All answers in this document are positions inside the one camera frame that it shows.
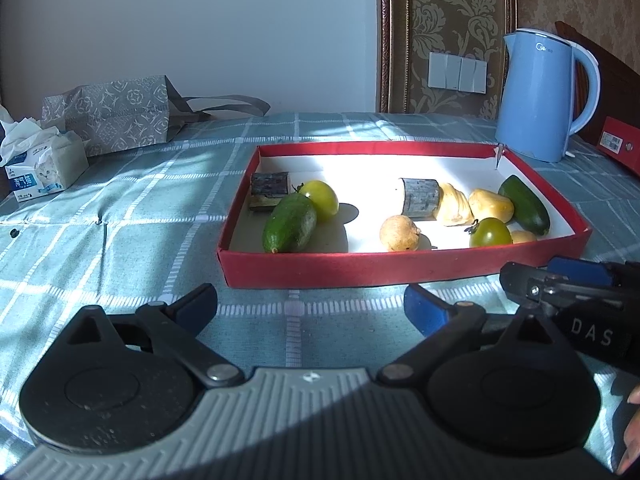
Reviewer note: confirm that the brown wooden chair back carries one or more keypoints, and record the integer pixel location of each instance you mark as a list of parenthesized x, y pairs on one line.
[(620, 90)]

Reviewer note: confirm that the green yellow tomato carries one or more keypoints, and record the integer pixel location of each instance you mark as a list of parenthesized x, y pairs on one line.
[(320, 197), (490, 234)]

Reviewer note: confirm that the person's right hand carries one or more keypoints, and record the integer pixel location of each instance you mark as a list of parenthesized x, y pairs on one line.
[(634, 430)]

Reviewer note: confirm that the blue electric kettle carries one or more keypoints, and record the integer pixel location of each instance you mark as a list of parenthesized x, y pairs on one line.
[(532, 100)]

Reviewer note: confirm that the small tan potato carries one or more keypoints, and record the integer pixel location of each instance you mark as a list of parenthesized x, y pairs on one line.
[(399, 234), (522, 237)]

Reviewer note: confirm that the dark green cucumber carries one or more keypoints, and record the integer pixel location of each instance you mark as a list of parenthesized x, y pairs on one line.
[(525, 205)]

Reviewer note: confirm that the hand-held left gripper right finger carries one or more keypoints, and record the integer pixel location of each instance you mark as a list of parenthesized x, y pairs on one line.
[(425, 310)]

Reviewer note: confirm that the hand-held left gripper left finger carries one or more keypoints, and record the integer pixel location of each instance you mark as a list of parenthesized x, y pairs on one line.
[(197, 305)]

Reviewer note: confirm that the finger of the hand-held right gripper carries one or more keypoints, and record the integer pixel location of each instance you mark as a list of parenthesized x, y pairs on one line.
[(525, 280), (580, 271)]

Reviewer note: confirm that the sugarcane piece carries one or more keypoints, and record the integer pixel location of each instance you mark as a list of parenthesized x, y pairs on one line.
[(420, 197), (270, 185)]

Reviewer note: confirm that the red carton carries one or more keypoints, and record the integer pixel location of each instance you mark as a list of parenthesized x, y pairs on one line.
[(620, 142)]

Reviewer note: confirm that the grey patterned paper bag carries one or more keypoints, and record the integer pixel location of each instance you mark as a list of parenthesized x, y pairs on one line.
[(120, 110)]

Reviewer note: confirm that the white wall switch panel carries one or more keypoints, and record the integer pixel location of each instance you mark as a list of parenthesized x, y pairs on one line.
[(457, 72)]

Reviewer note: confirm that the shallow red cardboard box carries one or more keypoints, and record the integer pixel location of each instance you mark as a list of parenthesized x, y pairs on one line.
[(350, 270)]

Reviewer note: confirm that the tissue pack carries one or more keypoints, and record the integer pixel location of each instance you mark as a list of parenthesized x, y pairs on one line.
[(50, 165)]

